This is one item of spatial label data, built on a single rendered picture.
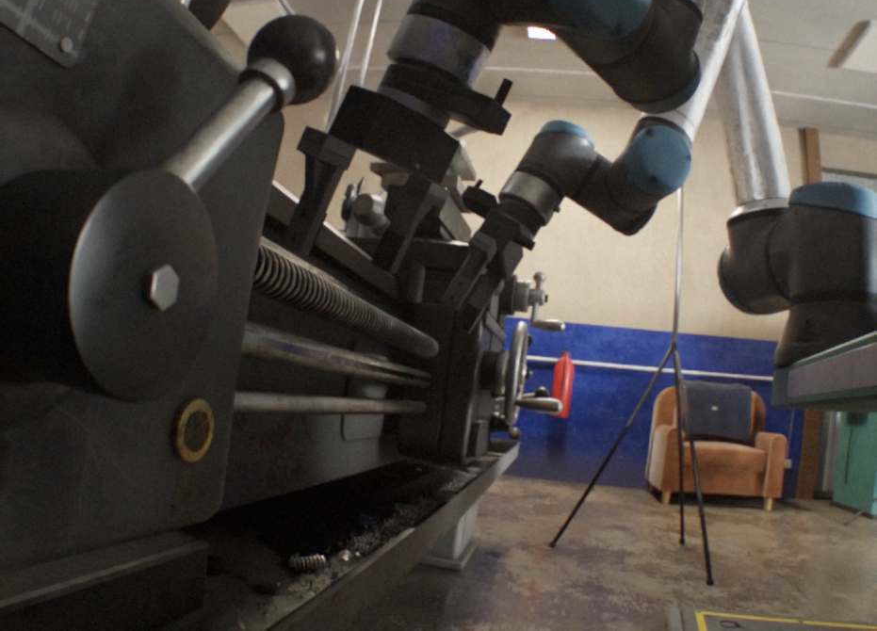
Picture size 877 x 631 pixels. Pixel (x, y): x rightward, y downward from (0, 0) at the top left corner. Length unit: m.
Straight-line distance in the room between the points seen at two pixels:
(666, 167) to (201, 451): 0.68
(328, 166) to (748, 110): 0.81
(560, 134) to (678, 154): 0.21
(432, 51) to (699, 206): 5.04
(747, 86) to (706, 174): 4.50
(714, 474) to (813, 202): 3.68
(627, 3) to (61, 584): 0.58
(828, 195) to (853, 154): 5.41
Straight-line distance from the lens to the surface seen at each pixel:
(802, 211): 0.93
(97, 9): 0.23
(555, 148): 0.93
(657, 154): 0.82
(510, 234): 0.85
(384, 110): 0.51
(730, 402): 4.77
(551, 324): 1.27
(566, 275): 5.19
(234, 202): 0.30
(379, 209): 1.60
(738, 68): 1.16
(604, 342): 5.11
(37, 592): 0.42
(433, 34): 0.54
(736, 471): 4.53
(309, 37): 0.21
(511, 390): 1.09
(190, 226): 0.17
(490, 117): 0.51
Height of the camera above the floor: 0.64
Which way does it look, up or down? 10 degrees up
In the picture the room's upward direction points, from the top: 8 degrees clockwise
